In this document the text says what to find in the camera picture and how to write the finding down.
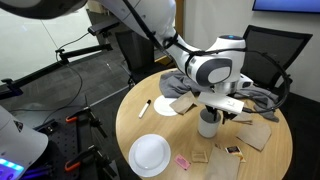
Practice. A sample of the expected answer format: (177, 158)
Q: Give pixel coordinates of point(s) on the Franka gripper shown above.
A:
(221, 101)

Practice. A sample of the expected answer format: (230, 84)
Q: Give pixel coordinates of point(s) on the white ceramic mug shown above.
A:
(208, 128)

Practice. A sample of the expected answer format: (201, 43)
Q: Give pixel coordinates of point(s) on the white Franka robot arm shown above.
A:
(213, 66)

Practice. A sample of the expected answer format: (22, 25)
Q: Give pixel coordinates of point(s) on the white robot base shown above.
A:
(20, 143)

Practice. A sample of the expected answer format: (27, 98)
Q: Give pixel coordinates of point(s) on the brown paper napkin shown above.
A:
(255, 135)
(245, 117)
(183, 102)
(221, 165)

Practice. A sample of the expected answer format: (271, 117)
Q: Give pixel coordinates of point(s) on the black orange tea packet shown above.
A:
(235, 151)

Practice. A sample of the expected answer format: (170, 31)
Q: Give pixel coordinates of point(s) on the small brown sugar packet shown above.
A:
(199, 156)

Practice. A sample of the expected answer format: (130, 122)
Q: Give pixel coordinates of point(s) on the grey hoodie sweatshirt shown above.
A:
(171, 85)

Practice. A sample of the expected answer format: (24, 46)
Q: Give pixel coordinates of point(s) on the small white plate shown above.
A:
(162, 106)

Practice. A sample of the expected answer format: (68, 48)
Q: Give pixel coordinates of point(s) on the pink sugar packet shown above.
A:
(182, 162)

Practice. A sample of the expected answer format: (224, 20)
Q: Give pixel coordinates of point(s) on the white marker black cap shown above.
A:
(144, 109)

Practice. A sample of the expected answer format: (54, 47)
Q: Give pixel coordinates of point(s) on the large white plate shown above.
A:
(149, 156)

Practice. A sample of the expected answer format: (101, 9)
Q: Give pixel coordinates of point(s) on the black mesh office chair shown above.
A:
(136, 50)
(273, 50)

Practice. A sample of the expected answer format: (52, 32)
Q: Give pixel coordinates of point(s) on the black perforated mounting board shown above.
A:
(63, 143)

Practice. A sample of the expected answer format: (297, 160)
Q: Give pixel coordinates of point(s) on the wall mounted tv screen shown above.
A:
(286, 5)

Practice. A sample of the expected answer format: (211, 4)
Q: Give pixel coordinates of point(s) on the black stereo camera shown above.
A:
(101, 28)

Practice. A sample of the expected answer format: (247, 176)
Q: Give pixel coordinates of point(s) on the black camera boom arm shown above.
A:
(83, 51)

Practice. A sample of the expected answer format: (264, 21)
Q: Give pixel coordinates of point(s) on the black rail clamp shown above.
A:
(11, 87)

